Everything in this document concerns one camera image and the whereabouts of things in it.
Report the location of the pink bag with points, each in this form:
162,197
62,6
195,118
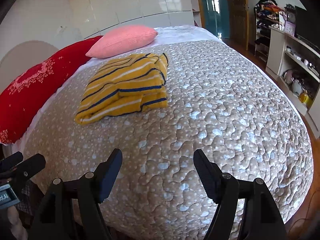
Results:
288,76

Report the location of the red patterned pillow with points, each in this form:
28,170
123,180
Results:
32,90

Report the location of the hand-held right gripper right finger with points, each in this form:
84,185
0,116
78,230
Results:
205,175

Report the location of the black television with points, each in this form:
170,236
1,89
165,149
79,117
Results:
306,26

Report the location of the brown wooden door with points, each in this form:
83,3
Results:
237,12

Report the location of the white shoe rack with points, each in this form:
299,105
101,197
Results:
262,40

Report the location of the person's left forearm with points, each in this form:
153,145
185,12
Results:
16,225

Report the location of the yellow container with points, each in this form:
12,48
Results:
305,98

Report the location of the bed with quilted cover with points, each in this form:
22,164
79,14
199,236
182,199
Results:
205,110

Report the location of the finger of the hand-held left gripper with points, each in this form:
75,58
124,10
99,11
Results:
12,161
31,167

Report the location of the white glossy wardrobe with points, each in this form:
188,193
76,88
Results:
130,2

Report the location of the yellow striped sweater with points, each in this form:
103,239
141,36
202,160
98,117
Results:
125,90

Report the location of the pink pillow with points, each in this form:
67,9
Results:
122,41

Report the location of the framed table clock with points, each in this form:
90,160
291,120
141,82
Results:
290,13

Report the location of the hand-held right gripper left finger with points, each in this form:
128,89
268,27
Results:
110,177

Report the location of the pile of clothes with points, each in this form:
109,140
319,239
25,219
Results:
268,8

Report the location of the white shelf desk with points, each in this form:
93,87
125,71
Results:
276,52

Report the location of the beige rounded headboard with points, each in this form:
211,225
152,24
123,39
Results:
22,52

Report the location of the teal glass door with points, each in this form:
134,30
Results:
216,7

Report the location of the checked cloth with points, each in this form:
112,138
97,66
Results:
28,201

